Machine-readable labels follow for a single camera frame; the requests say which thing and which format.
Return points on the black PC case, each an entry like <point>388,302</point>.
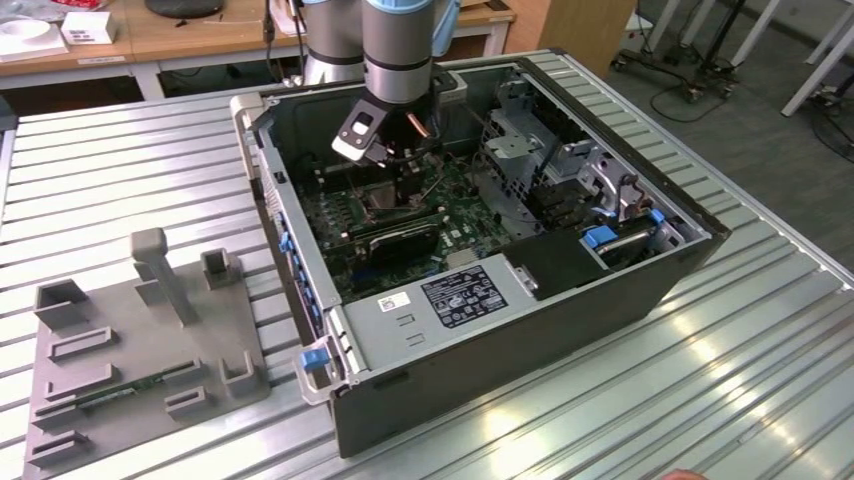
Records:
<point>500,360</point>

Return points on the red packet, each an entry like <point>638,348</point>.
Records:
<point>73,3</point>

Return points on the green RAM stick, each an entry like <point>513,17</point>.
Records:
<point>126,390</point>

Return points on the blue disk carrier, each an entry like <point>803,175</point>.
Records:
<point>596,239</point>

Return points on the silver disk bay frame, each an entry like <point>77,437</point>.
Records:
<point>603,172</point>

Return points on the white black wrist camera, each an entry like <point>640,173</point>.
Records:
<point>360,130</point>

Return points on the grey power supply unit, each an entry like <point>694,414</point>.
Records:
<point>387,330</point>

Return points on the grey parts rack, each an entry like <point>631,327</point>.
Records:
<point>133,345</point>

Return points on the wooden desk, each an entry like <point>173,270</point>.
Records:
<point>100,52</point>
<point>220,35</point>

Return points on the CPU with silver top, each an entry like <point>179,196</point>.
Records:
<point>381,197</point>

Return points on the perforated metal drive cage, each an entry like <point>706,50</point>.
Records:
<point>509,150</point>

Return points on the black graphics card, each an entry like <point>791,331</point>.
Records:
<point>400,245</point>

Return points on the wooden cabinet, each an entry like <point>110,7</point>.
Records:
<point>580,30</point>

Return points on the CPU socket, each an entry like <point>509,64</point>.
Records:
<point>393,214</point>

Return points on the white cardboard box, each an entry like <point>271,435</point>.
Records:
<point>89,25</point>

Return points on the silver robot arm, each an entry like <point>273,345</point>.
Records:
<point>396,50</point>

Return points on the small blue clip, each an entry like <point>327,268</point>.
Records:
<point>655,216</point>

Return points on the green motherboard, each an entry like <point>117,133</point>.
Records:
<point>467,215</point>

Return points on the blue case latch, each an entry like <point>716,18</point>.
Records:
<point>312,361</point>

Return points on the black round base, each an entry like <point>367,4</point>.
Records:
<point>183,6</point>

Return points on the black wheeled stand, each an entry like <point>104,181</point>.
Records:
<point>710,70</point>

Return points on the silver chipset heatsink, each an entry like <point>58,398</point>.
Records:
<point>463,257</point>

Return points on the white table frame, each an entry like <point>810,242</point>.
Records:
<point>755,35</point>
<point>814,74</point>

